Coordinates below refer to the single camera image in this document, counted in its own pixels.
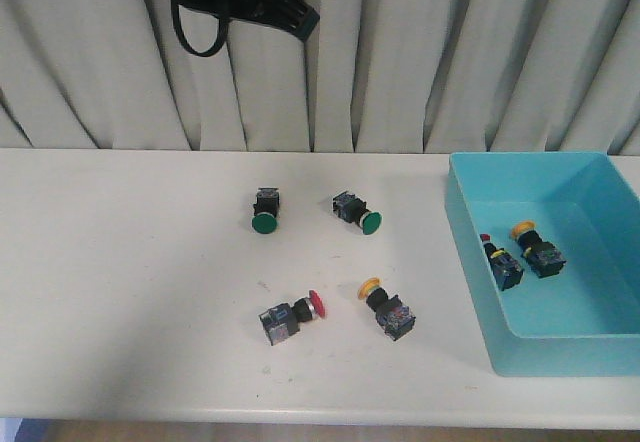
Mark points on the red push button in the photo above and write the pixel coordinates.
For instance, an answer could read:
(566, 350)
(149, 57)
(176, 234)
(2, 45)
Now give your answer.
(507, 271)
(282, 321)

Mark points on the yellow push button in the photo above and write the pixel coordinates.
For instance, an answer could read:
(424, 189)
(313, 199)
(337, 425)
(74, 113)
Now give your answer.
(543, 257)
(395, 318)

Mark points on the blue plastic box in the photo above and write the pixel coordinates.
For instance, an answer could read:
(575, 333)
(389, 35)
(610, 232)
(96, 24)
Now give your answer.
(583, 321)

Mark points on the grey pleated curtain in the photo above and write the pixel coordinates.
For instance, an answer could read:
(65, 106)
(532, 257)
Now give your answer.
(376, 76)

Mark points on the green push button left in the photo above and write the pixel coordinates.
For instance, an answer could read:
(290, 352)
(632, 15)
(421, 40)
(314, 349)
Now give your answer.
(266, 210)

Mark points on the green push button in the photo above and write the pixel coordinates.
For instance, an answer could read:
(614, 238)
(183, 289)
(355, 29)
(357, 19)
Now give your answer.
(266, 210)
(351, 209)

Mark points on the green push button right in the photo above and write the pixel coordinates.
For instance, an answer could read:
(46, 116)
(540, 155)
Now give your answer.
(351, 209)

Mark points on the red push button lying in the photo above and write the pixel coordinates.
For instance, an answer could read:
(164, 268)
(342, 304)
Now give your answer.
(282, 321)

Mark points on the yellow push button lying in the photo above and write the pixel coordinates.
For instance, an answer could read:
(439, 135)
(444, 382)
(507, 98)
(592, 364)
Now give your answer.
(395, 318)

